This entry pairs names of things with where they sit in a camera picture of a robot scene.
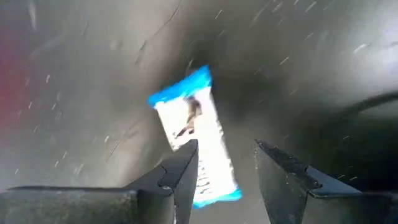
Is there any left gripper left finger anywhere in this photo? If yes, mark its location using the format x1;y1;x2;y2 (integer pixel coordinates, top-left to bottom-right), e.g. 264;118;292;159
0;139;199;224

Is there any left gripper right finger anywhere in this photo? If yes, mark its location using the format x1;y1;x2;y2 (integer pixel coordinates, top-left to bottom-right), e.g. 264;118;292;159
254;139;398;224

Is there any white blue Hershey's bar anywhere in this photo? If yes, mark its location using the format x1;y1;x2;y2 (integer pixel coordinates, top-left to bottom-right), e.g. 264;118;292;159
147;64;243;208

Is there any red Skittles pack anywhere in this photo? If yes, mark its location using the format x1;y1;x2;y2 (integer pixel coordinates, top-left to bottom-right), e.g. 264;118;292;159
0;46;22;131

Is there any black plastic bucket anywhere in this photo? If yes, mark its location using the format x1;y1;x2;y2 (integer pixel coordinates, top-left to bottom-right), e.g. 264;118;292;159
295;91;398;194

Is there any black table mat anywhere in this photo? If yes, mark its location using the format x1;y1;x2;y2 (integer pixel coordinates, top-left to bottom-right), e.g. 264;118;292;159
0;0;398;224

